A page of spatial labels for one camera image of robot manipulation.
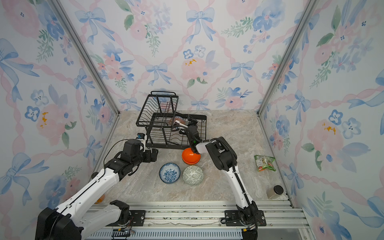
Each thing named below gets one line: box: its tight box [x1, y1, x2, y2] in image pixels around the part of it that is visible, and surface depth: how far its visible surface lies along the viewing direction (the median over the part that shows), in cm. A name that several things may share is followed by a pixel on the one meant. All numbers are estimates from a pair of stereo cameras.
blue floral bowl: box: [159, 162, 181, 184], surface depth 87 cm
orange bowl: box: [182, 147, 201, 165], surface depth 92 cm
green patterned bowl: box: [182, 165, 204, 186], surface depth 88 cm
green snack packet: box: [254, 155, 277, 172], surface depth 91 cm
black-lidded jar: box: [266, 185, 284, 199], surface depth 76 cm
